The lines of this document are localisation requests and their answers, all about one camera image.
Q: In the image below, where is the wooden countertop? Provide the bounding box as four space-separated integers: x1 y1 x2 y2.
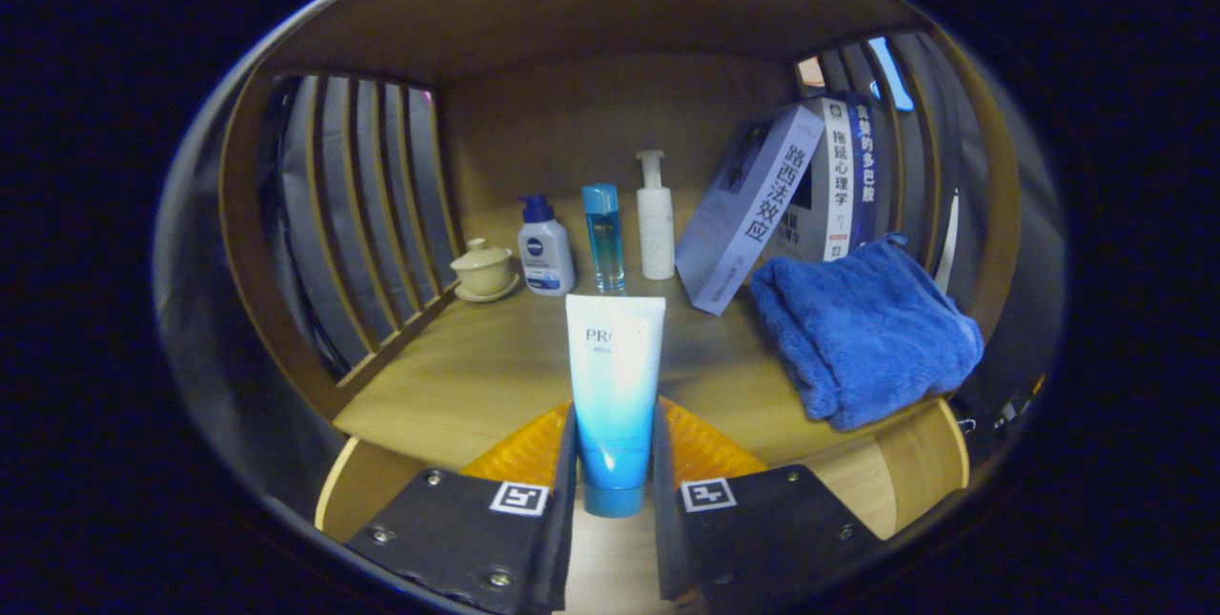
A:
334 195 954 473

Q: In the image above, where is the white lotion bottle blue cap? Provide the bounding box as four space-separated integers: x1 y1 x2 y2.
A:
517 195 577 297

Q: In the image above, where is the white pump bottle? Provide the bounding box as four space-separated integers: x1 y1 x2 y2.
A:
636 150 677 281

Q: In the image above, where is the dark blue book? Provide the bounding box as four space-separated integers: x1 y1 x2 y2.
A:
846 92 897 249

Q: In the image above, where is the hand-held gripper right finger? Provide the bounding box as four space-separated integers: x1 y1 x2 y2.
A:
651 396 883 614

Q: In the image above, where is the blue towel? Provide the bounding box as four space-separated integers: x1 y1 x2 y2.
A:
749 232 986 432

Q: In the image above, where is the wooden cabinet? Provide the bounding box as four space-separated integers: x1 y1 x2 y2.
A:
217 0 1026 425

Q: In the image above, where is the blue white cosmetic tube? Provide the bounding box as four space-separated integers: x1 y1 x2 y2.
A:
564 293 668 519

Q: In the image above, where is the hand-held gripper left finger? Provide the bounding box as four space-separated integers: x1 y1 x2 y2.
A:
343 402 580 615

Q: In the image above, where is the clear blue bottle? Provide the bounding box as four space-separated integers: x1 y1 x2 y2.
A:
581 183 627 294

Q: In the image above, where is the white spine book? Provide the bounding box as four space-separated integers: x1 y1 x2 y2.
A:
772 96 856 263

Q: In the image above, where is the lavender book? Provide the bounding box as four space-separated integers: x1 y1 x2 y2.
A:
675 103 826 317

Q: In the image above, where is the beige lidded teacup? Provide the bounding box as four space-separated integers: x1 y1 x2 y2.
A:
450 237 521 303

